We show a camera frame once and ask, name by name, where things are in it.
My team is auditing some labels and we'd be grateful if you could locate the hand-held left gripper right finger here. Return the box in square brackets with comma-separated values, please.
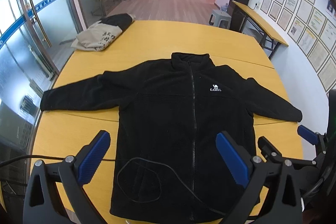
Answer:
[215, 131, 306, 224]

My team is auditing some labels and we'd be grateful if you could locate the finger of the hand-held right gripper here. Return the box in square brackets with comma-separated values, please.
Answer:
[297, 125, 328, 154]
[257, 136, 283, 162]

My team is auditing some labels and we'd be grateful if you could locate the glass door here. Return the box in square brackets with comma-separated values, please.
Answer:
[0, 0, 87, 98]

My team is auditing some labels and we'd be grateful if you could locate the metal door handle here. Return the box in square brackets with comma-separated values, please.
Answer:
[24, 0, 52, 47]

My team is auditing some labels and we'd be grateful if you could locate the black cable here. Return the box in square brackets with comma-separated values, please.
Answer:
[0, 154, 260, 219]

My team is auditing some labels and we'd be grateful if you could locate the long wooden folding table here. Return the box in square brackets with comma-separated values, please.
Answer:
[232, 1, 289, 60]

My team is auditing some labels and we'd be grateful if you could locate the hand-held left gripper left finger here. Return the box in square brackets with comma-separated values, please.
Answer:
[23, 130, 116, 224]

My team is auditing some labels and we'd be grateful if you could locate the beige and black folded jacket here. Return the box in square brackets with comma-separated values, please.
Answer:
[71, 13, 136, 52]

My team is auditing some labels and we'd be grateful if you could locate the black fleece jacket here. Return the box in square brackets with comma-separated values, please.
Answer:
[41, 52, 303, 224]

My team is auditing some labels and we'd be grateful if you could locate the wall of framed certificates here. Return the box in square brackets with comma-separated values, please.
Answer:
[261, 0, 336, 93]

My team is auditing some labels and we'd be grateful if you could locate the grey plastic stool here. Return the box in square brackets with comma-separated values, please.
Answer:
[209, 9, 232, 29]

